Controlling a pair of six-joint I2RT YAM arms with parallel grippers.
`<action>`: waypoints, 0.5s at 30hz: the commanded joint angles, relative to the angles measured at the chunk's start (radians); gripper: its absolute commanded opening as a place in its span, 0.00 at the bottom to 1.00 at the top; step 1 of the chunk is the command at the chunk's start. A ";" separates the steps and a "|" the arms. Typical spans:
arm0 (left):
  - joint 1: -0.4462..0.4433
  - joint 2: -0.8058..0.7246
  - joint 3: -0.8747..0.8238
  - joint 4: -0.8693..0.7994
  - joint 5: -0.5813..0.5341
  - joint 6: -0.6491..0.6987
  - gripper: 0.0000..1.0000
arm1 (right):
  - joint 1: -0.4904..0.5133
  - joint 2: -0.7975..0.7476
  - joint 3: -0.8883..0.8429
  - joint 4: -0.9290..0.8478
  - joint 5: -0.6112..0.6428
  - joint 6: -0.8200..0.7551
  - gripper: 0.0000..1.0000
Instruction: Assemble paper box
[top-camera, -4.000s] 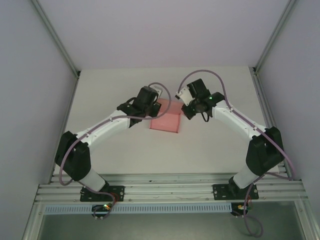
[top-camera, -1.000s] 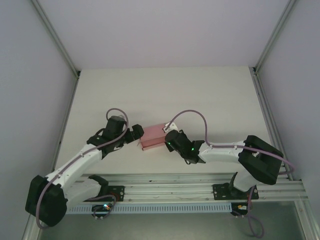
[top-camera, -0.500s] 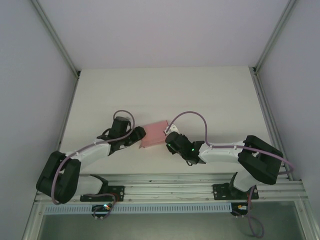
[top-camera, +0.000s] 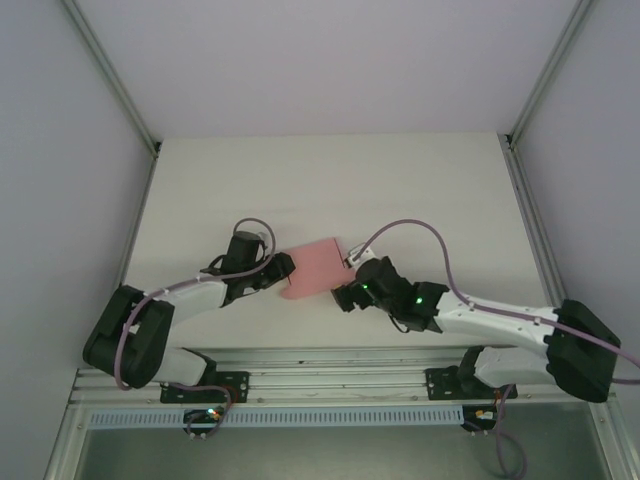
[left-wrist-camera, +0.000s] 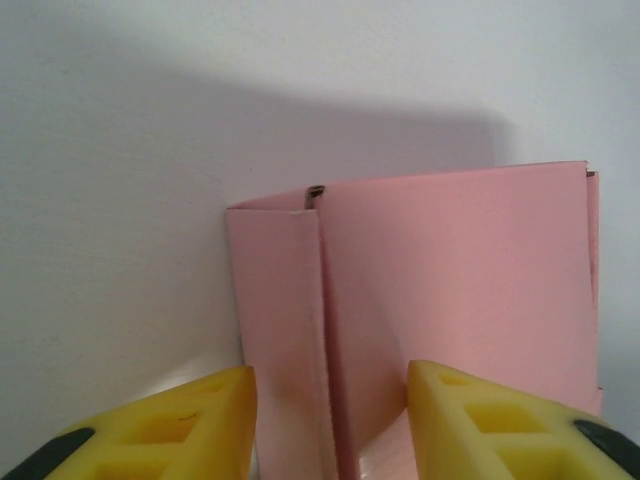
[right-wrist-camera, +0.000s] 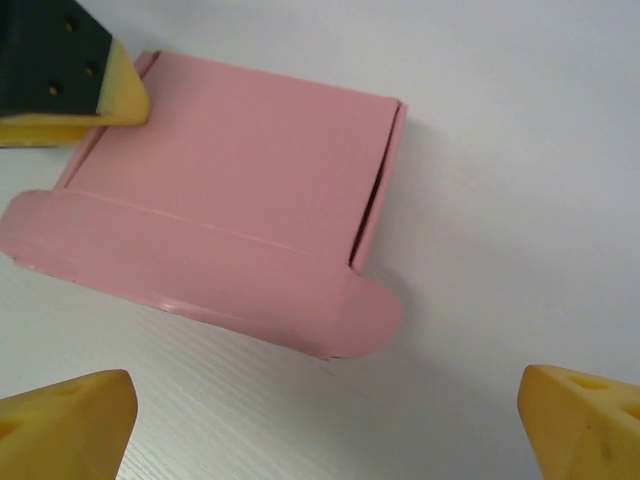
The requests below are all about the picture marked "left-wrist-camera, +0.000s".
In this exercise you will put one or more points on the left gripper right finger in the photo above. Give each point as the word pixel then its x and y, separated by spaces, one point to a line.
pixel 500 430

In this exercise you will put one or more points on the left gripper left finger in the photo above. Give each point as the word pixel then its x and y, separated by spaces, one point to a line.
pixel 165 430

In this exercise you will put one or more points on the pink paper box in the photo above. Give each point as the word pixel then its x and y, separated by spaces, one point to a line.
pixel 450 275

